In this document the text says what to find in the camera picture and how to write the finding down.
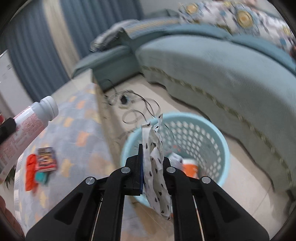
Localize red white plastic bottle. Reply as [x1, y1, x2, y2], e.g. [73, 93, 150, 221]
[1, 96, 59, 183]

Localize red plastic bag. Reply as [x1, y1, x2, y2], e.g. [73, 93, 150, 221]
[25, 154, 38, 191]

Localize orange paper cup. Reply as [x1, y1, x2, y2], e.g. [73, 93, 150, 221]
[183, 159, 199, 179]

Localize polka dot paper bag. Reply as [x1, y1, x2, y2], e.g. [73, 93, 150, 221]
[142, 114, 171, 220]

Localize panda snack packet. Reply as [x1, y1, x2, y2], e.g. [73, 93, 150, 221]
[36, 147, 57, 172]

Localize teal plastic trash basket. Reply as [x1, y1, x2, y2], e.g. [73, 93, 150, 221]
[121, 112, 230, 207]

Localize white refrigerator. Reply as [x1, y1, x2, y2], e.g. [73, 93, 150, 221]
[0, 50, 33, 118]

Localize patterned blue table mat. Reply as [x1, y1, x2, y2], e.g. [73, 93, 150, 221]
[14, 83, 129, 232]

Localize blue curtains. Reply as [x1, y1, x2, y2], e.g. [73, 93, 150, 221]
[1, 1, 143, 101]

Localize beige centre curtain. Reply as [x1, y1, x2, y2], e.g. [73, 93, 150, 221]
[43, 0, 80, 78]

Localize blue corner sofa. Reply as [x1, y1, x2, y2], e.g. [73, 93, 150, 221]
[72, 16, 295, 192]

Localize folded grey blanket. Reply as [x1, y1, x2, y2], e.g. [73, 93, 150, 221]
[89, 19, 139, 52]

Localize floral cushion far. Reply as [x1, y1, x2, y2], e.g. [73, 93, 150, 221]
[178, 1, 234, 25]

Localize floral cushion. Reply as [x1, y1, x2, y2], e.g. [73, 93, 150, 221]
[231, 2, 295, 54]
[178, 1, 234, 25]

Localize floral cushion near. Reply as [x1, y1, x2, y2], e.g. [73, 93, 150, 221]
[231, 2, 295, 54]

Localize black floor cable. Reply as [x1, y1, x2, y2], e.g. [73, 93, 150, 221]
[101, 78, 176, 140]

